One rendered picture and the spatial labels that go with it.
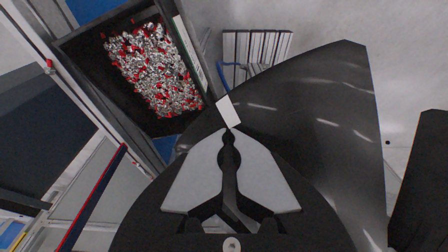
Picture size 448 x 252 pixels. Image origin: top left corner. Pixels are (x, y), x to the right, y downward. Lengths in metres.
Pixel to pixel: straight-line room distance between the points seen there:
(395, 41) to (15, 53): 2.93
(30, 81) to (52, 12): 0.39
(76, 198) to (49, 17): 1.27
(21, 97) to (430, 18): 2.11
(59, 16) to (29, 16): 0.04
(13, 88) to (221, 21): 0.96
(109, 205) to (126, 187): 0.14
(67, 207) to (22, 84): 0.98
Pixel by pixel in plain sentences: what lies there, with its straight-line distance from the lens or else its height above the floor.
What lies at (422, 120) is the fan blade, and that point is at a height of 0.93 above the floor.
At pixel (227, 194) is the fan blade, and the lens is 0.20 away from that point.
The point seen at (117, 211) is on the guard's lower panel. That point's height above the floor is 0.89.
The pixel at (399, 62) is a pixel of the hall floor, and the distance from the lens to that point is 1.81.
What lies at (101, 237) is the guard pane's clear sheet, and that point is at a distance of 1.26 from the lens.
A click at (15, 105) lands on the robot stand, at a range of 0.67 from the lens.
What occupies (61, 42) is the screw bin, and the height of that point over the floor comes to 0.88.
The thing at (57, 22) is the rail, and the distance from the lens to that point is 0.37.
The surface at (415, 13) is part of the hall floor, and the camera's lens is 1.64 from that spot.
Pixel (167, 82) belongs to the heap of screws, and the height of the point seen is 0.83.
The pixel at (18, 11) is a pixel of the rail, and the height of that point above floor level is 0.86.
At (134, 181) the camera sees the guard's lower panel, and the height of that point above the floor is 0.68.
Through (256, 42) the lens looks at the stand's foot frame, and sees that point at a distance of 1.04.
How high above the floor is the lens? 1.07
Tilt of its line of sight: 44 degrees down
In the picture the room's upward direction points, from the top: 180 degrees counter-clockwise
